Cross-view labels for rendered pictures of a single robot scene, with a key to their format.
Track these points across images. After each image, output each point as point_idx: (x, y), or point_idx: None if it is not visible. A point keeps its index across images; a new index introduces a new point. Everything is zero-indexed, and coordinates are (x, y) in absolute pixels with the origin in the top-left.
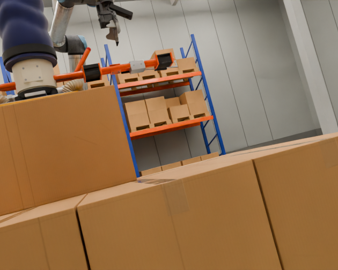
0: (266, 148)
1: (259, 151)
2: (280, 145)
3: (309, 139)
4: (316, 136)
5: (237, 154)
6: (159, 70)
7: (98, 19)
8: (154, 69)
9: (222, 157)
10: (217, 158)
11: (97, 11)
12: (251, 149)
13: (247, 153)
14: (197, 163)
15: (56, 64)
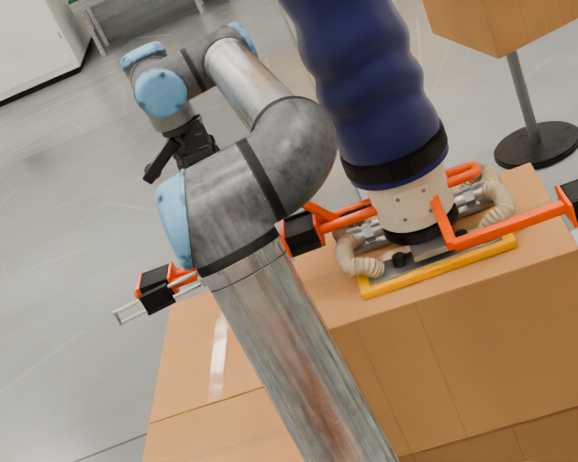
0: (207, 349)
1: (227, 331)
2: (197, 347)
3: (187, 333)
4: (165, 350)
5: (213, 386)
6: (166, 306)
7: (216, 148)
8: (176, 297)
9: (212, 419)
10: (223, 413)
11: (205, 132)
12: (167, 429)
13: (227, 348)
14: (240, 437)
15: (354, 185)
